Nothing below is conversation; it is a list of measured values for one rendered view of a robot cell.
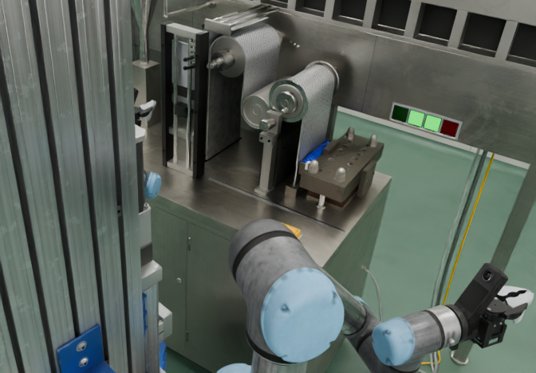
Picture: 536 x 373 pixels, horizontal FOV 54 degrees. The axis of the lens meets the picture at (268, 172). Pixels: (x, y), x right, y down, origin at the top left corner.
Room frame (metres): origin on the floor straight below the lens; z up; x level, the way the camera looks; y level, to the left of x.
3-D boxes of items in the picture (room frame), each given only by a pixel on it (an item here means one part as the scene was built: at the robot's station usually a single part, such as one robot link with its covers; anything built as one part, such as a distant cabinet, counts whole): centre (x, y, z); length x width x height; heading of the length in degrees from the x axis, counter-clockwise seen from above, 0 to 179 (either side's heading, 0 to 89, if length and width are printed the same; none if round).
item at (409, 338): (0.68, -0.28, 1.21); 0.11 x 0.08 x 0.09; 117
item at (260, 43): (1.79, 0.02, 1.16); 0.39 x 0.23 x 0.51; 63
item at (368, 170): (1.66, -0.36, 0.96); 0.10 x 0.03 x 0.11; 153
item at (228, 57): (1.71, 0.19, 1.33); 0.06 x 0.06 x 0.06; 63
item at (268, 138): (1.60, 0.01, 1.05); 0.06 x 0.05 x 0.31; 153
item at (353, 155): (1.68, -0.28, 1.00); 0.40 x 0.16 x 0.06; 153
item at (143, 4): (2.04, 0.55, 1.18); 0.14 x 0.14 x 0.57
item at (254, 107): (1.79, 0.01, 1.17); 0.26 x 0.12 x 0.12; 153
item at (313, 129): (1.70, -0.15, 1.11); 0.23 x 0.01 x 0.18; 153
